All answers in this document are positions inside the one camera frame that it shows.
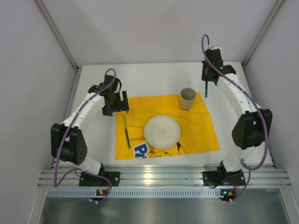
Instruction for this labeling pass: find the spoon with teal handle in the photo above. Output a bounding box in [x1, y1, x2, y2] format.
[205, 81, 208, 98]

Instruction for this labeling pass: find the beige cup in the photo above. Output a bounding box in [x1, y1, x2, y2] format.
[180, 88, 196, 111]

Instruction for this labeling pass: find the fork with teal handle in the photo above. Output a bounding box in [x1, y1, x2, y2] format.
[121, 113, 131, 149]

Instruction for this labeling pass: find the yellow cartoon cloth placemat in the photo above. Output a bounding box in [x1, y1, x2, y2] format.
[115, 93, 220, 160]

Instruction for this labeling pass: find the cream round plate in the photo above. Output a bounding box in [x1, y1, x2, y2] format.
[143, 115, 181, 149]

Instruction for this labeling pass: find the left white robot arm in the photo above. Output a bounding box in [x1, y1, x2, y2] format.
[50, 74, 129, 175]

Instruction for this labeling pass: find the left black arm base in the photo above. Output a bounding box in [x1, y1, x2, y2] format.
[79, 165, 120, 187]

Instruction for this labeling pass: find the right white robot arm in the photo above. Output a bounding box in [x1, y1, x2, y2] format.
[201, 47, 272, 185]

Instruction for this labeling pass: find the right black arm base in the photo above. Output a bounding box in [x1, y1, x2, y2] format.
[202, 161, 246, 189]

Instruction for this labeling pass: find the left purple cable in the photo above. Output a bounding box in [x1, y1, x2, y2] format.
[53, 68, 117, 205]

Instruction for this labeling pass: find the aluminium mounting rail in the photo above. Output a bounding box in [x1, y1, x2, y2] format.
[37, 164, 292, 187]

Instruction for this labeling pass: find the left aluminium frame post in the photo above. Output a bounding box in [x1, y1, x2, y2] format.
[34, 0, 80, 72]

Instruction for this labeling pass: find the aluminium frame post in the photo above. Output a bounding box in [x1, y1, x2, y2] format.
[34, 0, 80, 72]
[241, 0, 285, 69]

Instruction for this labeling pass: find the slotted grey cable duct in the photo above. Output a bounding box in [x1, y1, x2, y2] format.
[47, 188, 236, 199]

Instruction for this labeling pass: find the right aluminium frame post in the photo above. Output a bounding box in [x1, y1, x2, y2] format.
[241, 0, 285, 69]

